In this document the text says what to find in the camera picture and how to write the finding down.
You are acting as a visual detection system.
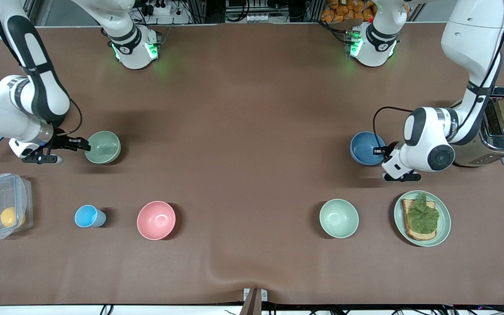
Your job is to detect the blue bowl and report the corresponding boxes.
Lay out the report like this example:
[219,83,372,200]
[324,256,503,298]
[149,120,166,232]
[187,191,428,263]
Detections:
[350,131,387,167]

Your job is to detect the sage green bowl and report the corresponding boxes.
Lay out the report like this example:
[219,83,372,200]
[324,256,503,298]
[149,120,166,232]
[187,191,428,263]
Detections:
[85,131,122,165]

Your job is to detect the pale mint green bowl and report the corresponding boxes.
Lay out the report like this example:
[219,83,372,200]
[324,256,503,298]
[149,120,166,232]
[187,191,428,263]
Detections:
[319,199,359,239]

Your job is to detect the pink bowl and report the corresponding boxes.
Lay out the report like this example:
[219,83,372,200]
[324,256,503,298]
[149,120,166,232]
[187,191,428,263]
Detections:
[136,201,176,241]

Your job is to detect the green lettuce leaf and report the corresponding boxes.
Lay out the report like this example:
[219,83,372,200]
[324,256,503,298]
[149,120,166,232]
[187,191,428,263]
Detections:
[405,193,440,235]

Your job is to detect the light blue cup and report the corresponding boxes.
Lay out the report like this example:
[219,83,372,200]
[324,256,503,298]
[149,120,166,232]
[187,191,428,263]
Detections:
[74,204,107,228]

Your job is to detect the toasted bread slice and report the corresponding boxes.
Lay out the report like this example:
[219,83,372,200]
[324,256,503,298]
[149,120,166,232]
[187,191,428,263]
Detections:
[401,199,438,242]

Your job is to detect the yellow lemon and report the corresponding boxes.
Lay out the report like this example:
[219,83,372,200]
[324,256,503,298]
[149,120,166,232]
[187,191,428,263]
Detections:
[0,206,26,228]

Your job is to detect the pale green plate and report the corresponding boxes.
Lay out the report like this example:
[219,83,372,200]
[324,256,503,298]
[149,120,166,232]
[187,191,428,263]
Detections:
[394,190,452,248]

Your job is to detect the cream and chrome toaster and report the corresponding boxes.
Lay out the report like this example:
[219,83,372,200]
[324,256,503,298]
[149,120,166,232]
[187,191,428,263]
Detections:
[450,86,504,168]

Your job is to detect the bag of orange snacks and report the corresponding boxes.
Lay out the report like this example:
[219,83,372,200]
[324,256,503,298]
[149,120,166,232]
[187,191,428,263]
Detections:
[320,0,376,24]

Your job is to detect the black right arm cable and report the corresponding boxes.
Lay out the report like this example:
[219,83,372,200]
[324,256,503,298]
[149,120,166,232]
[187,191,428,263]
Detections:
[62,98,84,137]

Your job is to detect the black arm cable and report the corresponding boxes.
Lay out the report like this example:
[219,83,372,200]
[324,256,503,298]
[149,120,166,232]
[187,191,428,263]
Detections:
[373,106,413,149]
[62,98,84,137]

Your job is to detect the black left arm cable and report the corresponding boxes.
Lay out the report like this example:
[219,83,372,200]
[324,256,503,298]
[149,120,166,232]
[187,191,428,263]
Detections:
[373,106,413,149]

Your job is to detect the metal table edge bracket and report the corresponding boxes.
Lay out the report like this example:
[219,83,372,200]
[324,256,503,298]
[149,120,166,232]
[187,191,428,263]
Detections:
[243,287,268,315]

